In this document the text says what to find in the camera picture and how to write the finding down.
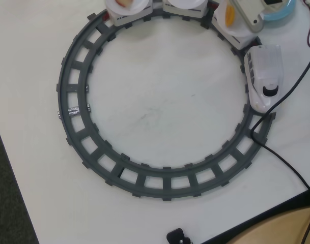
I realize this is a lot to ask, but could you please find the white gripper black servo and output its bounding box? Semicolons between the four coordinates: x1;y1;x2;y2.
258;0;292;15

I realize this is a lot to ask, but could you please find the blue dish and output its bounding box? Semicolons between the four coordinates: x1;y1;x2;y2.
263;0;297;23

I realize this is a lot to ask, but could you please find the yellow egg sushi piece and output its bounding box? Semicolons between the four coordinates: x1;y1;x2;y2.
225;5;236;27

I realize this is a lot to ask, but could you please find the white plate carrying egg sushi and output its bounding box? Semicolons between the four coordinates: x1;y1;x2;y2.
214;0;250;37

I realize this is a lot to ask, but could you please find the white Shinkansen toy locomotive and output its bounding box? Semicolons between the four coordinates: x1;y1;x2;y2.
242;44;283;114

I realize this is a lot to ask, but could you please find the white plate carrying crab sushi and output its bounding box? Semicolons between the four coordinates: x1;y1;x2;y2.
105;0;149;16

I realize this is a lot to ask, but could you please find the white wagon under egg plate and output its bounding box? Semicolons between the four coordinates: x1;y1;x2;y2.
212;15;260;50

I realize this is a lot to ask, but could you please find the empty white plate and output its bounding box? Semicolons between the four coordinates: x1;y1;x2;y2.
167;0;205;11

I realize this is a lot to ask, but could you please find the white wagon under crab plate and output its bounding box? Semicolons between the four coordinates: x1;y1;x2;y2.
102;0;154;26

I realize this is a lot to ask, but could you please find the grey circular toy train track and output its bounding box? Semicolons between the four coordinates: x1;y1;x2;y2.
55;0;277;203

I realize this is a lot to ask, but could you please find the silver foil tape piece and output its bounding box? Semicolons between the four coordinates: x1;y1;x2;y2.
67;106;81;118

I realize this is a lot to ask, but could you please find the black plug adapter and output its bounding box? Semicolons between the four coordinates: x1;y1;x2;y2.
166;228;192;244

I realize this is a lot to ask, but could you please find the black cable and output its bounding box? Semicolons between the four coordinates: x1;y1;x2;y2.
250;48;310;190

